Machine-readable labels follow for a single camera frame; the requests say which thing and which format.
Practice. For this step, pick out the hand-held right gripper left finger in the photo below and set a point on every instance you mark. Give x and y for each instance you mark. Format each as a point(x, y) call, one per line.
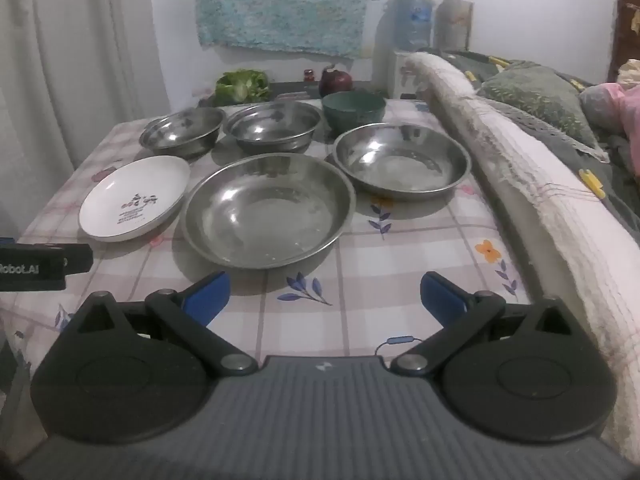
point(207, 292)

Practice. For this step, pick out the red onion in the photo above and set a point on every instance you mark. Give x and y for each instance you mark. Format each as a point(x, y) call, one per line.
point(335, 81)

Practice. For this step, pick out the pink cloth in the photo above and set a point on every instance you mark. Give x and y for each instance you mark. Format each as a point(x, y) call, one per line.
point(615, 105)

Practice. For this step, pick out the blue fluffy wall towel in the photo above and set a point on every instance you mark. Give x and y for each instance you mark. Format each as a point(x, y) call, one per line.
point(285, 5)

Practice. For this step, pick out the large clear water bottle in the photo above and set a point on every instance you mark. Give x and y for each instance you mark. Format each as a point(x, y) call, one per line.
point(407, 17)

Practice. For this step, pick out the grey bag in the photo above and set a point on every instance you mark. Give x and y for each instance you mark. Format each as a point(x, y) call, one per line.
point(452, 22)

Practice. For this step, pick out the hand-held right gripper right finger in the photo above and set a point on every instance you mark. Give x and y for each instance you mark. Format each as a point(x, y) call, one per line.
point(440, 295)

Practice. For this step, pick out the white curtain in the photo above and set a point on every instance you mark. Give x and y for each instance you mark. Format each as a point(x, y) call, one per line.
point(65, 85)

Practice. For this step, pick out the grey quilt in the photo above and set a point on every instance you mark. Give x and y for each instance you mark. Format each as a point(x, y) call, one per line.
point(620, 155)

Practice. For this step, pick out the white printed plate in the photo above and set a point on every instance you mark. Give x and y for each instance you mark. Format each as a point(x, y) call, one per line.
point(132, 200)

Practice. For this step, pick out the grey-green pillow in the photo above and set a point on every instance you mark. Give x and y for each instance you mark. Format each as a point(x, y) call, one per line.
point(540, 90)

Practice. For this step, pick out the checkered printed tablecloth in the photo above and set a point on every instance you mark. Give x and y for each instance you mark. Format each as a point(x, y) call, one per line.
point(400, 260)

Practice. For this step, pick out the large steel basin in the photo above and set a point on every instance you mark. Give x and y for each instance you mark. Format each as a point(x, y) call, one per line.
point(265, 210)
point(400, 160)

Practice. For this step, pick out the green lettuce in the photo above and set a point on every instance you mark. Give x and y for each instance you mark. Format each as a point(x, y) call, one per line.
point(242, 85)

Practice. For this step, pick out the white knitted blanket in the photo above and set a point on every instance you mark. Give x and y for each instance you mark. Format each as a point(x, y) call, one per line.
point(525, 170)

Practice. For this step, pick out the small red-lidded jar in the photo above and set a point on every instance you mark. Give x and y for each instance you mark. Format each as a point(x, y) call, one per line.
point(309, 75)

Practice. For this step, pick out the small steel bowl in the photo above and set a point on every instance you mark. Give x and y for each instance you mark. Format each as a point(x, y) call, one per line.
point(180, 132)
point(272, 127)

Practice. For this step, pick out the brown wooden door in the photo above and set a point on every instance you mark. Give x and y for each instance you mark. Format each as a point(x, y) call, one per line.
point(625, 35)

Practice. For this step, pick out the green ceramic bowl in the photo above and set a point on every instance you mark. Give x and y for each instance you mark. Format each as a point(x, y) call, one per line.
point(352, 107)

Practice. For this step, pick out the yellow clip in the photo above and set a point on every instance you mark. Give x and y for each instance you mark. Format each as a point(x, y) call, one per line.
point(592, 182)

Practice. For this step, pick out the white box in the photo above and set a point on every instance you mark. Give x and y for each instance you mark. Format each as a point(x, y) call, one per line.
point(402, 75)

